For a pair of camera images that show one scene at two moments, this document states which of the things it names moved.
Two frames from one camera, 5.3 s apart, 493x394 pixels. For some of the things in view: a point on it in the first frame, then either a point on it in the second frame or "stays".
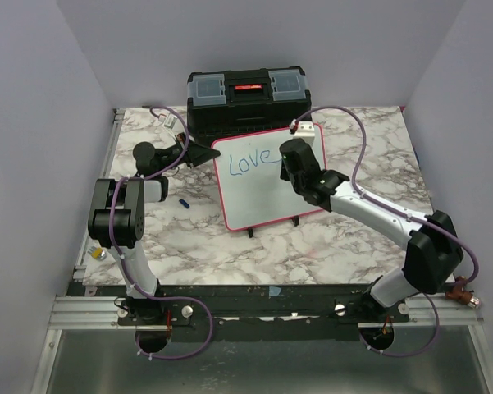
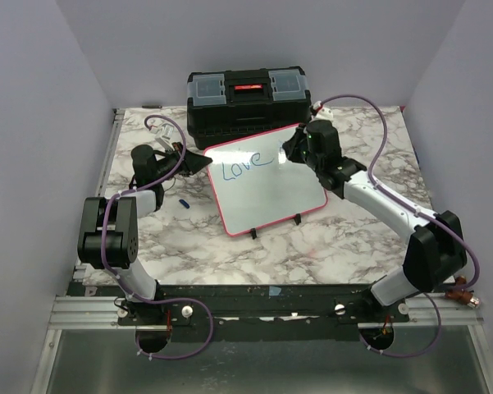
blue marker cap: [184, 203] stays
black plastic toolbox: [223, 105] stays
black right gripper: [284, 175] -> [291, 146]
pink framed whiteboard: [251, 187] stays
